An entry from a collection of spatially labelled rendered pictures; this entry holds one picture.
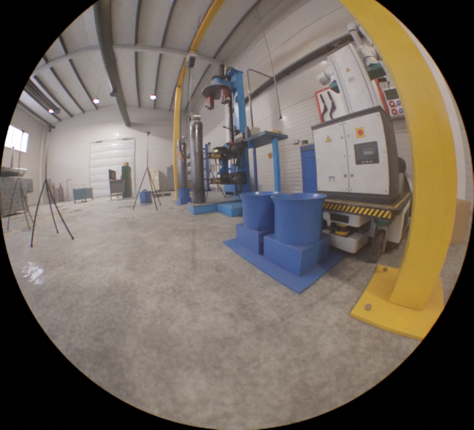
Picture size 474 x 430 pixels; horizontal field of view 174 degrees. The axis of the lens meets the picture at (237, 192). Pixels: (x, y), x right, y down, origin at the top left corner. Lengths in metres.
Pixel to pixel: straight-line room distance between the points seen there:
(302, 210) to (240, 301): 0.46
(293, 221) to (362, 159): 0.54
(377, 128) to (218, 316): 1.12
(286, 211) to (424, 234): 0.58
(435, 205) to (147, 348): 0.93
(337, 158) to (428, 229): 0.72
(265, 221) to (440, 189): 0.89
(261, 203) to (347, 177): 0.56
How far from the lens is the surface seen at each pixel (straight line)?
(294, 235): 0.74
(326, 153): 1.11
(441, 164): 0.59
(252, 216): 0.96
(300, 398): 0.48
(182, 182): 3.72
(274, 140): 2.06
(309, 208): 0.72
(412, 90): 0.63
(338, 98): 3.54
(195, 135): 2.55
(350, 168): 1.01
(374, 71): 1.76
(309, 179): 2.22
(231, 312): 0.62
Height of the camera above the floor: 0.46
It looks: 4 degrees down
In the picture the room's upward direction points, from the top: 3 degrees counter-clockwise
